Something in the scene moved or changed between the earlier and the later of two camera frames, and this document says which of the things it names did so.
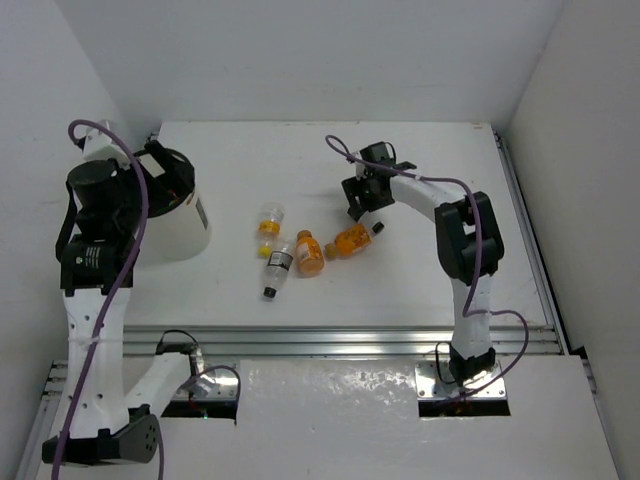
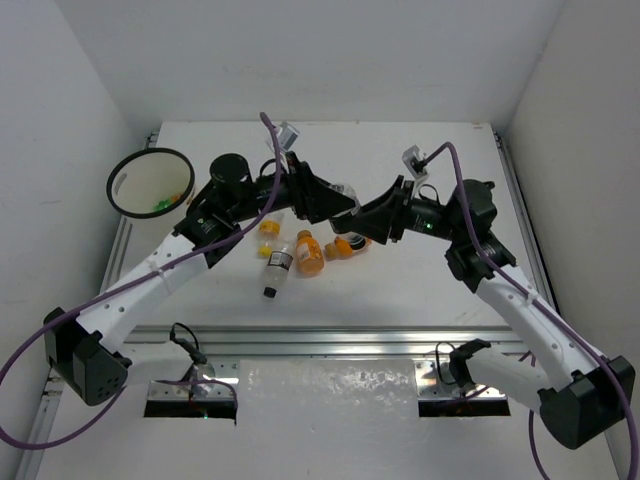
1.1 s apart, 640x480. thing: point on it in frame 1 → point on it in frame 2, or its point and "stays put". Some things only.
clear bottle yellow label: x=269 y=225 stays put
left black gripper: x=163 y=163 → x=302 y=190
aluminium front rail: x=335 y=341 stays put
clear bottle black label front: x=279 y=263 stays put
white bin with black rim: x=177 y=227 stays put
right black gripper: x=354 y=187 → x=375 y=219
